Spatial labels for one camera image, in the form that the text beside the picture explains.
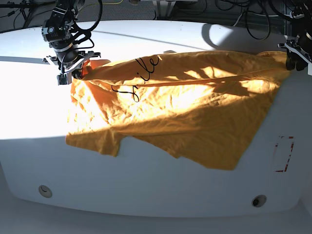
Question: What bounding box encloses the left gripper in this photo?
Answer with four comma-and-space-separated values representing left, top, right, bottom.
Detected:
278, 35, 312, 71

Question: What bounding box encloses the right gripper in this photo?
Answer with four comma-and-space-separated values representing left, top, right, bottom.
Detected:
42, 49, 101, 79

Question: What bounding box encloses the orange T-shirt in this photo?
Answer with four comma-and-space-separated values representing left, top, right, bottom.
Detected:
65, 51, 290, 170

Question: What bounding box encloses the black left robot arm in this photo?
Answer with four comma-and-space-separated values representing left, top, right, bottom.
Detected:
268, 0, 312, 76

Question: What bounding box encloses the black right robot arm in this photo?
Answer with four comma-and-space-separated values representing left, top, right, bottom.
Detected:
41, 0, 103, 85

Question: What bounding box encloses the white power strip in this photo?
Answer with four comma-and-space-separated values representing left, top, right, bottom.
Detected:
290, 9, 304, 19

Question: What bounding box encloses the red tape rectangle marking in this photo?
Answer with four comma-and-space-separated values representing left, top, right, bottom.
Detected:
273, 136, 294, 173

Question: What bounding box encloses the left table grommet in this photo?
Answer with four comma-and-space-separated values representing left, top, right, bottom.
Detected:
38, 185, 52, 198

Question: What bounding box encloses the table grommet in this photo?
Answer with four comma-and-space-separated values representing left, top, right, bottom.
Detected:
38, 185, 52, 198
252, 195, 267, 208

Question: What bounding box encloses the right table grommet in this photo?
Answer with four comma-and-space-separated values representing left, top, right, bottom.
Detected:
252, 195, 267, 208

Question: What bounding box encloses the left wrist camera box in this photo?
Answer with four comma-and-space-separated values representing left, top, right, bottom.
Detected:
307, 63, 312, 76

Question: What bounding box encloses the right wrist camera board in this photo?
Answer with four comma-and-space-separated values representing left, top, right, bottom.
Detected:
57, 74, 69, 85

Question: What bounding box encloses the yellow cable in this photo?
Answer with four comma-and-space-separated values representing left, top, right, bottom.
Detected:
85, 0, 123, 8

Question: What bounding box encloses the aluminium frame profile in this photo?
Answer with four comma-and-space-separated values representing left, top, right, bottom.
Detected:
152, 0, 176, 17

